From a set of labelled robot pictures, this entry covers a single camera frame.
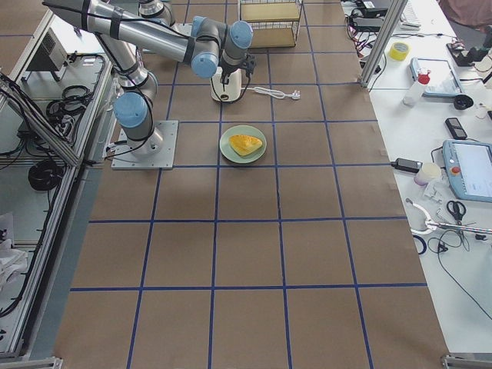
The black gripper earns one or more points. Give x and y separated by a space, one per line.
227 71

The white two-slot toaster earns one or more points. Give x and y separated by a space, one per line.
226 92

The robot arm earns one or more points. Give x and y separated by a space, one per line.
157 9
210 46

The golden triangular pastry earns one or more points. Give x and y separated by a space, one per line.
245 145

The pale green round plate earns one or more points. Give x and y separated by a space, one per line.
231 155

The yellow tape roll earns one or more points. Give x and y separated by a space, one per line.
399 51

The white bottle red cap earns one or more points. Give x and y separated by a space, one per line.
416 91

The black power adapter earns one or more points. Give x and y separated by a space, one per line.
407 165

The blue teach pendant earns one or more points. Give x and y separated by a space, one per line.
468 168
444 82

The white paper cup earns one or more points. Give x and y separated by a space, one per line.
427 173

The black remote handset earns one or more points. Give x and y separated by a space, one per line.
456 129

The black scissors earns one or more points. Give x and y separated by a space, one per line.
457 210

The wire basket with wooden shelf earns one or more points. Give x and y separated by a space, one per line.
275 23

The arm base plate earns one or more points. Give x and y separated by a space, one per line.
157 152

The aluminium frame post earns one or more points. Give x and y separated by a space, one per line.
392 18

